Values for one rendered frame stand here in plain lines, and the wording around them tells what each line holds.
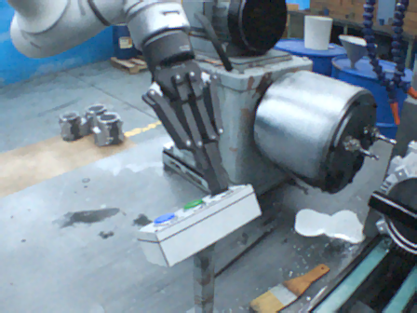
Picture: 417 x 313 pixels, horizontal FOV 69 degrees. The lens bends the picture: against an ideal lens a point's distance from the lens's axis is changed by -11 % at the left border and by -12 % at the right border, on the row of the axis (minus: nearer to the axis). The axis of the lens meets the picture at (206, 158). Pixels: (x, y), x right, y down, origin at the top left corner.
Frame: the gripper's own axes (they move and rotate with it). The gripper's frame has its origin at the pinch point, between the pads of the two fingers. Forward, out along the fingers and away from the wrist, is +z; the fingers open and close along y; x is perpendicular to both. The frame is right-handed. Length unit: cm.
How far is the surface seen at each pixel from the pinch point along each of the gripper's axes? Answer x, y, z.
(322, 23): 89, 198, -54
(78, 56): 493, 161, -210
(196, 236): -3.4, -8.2, 7.2
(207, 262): 1.9, -5.4, 13.2
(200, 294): 6.7, -6.4, 19.5
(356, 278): -8.5, 14.6, 27.3
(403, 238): -12.0, 28.3, 26.7
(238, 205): -3.4, -0.2, 6.2
